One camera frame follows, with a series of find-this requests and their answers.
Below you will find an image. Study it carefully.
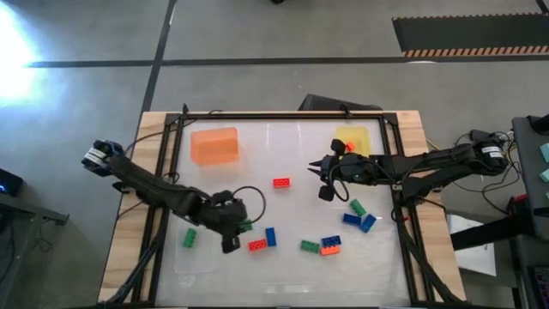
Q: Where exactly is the black device with blue light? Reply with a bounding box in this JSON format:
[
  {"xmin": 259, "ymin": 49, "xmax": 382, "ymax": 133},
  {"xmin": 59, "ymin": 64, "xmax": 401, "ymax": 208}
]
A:
[{"xmin": 0, "ymin": 167, "xmax": 25, "ymax": 197}]

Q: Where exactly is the black hazard-striped floor mat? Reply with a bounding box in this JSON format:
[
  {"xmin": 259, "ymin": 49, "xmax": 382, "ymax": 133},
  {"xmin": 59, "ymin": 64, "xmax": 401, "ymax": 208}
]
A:
[{"xmin": 392, "ymin": 12, "xmax": 549, "ymax": 58}]

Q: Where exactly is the orange translucent plastic bin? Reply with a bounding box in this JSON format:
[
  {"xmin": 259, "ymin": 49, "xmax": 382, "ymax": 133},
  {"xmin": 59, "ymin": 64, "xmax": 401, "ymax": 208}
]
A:
[{"xmin": 190, "ymin": 126, "xmax": 239, "ymax": 167}]

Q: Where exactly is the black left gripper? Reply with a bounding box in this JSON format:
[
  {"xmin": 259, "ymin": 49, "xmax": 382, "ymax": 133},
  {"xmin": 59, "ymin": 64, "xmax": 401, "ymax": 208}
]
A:
[{"xmin": 201, "ymin": 190, "xmax": 250, "ymax": 255}]

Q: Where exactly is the yellow translucent plastic bin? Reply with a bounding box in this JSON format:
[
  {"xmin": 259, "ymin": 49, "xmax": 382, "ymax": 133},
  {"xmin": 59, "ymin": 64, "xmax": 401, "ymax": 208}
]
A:
[{"xmin": 335, "ymin": 125, "xmax": 371, "ymax": 158}]

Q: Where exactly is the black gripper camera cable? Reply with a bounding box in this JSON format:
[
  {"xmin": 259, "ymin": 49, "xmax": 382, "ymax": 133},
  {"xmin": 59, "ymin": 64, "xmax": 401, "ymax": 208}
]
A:
[
  {"xmin": 231, "ymin": 185, "xmax": 268, "ymax": 225},
  {"xmin": 328, "ymin": 176, "xmax": 351, "ymax": 203}
]

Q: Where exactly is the black power adapter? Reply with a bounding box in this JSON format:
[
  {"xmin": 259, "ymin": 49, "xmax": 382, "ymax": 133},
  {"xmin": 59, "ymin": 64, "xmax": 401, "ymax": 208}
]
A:
[{"xmin": 469, "ymin": 129, "xmax": 501, "ymax": 145}]

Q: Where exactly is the black bar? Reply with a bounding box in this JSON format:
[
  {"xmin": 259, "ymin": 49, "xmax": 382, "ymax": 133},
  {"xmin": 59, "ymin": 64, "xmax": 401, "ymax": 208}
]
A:
[{"xmin": 449, "ymin": 214, "xmax": 522, "ymax": 252}]

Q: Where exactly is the grey side table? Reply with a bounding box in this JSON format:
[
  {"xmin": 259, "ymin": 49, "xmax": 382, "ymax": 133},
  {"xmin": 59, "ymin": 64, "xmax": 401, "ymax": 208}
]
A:
[{"xmin": 512, "ymin": 114, "xmax": 549, "ymax": 241}]

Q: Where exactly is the black metal table frame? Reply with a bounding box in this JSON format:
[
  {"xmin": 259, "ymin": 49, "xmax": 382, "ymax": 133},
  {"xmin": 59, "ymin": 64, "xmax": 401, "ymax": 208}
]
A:
[{"xmin": 105, "ymin": 110, "xmax": 462, "ymax": 309}]

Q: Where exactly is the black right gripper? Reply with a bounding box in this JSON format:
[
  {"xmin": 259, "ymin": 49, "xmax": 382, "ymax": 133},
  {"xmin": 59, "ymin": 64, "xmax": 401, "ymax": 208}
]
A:
[{"xmin": 307, "ymin": 137, "xmax": 377, "ymax": 203}]

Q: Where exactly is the thin black cable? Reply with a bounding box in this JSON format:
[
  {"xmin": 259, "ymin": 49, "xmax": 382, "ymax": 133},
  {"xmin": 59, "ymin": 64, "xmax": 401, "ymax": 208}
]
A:
[{"xmin": 123, "ymin": 109, "xmax": 222, "ymax": 155}]

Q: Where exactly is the black left gripper camera cable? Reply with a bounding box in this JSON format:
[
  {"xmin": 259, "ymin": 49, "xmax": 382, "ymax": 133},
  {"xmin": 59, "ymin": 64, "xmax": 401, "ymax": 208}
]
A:
[{"xmin": 231, "ymin": 185, "xmax": 268, "ymax": 225}]

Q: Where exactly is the black right gripper camera cable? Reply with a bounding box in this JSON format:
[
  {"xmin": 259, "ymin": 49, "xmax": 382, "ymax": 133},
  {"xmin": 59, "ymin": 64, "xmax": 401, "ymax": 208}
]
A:
[{"xmin": 328, "ymin": 176, "xmax": 351, "ymax": 203}]

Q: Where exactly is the white paper sheet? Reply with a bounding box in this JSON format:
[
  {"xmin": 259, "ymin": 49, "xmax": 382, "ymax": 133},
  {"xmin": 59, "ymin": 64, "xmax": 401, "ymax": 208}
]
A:
[{"xmin": 445, "ymin": 213, "xmax": 498, "ymax": 278}]

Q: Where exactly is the clear plastic bin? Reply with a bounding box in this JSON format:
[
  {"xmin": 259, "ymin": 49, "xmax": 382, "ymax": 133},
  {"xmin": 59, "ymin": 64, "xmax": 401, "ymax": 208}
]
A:
[{"xmin": 173, "ymin": 214, "xmax": 215, "ymax": 276}]

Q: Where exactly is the black flat equipment box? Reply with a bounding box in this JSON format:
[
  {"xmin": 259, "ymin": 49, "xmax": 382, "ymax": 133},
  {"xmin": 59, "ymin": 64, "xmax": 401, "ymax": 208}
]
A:
[{"xmin": 298, "ymin": 93, "xmax": 383, "ymax": 113}]

